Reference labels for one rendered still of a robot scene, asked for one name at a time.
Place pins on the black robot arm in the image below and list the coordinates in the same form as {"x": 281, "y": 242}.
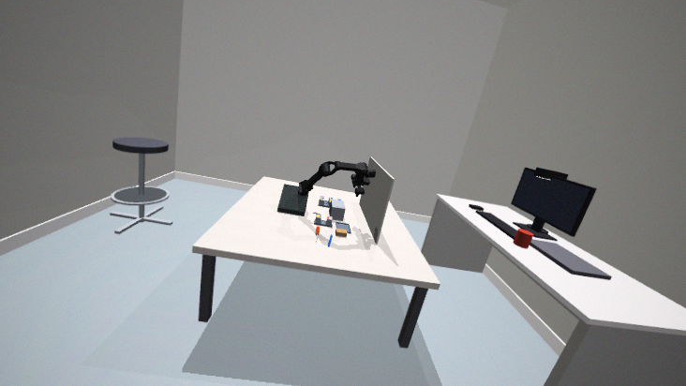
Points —
{"x": 360, "y": 169}

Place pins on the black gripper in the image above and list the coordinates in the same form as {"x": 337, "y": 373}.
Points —
{"x": 357, "y": 182}

